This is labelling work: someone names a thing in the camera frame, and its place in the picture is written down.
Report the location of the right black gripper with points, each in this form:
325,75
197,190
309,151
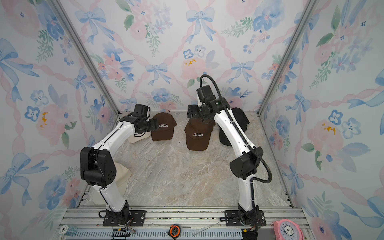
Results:
195,114

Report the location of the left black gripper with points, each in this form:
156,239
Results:
154,124

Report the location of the cream Colorado cap back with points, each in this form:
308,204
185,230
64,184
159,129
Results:
138,137

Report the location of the cream colorado cap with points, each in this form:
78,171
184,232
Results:
120,177
138,137

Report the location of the brown Colorado cap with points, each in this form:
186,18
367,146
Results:
165,131
198,134

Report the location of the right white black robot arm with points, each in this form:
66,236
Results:
248,166

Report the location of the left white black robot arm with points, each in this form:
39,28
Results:
98,168

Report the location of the black R cap back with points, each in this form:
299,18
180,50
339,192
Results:
241,119

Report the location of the orange black tape measure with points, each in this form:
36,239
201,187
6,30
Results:
174,231

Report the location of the pink round clock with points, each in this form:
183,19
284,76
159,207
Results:
287,230

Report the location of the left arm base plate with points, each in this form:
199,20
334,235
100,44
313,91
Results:
132,218

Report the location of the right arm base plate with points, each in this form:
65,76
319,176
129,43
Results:
239,218

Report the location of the aluminium rail frame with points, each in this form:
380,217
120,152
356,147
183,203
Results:
154,223

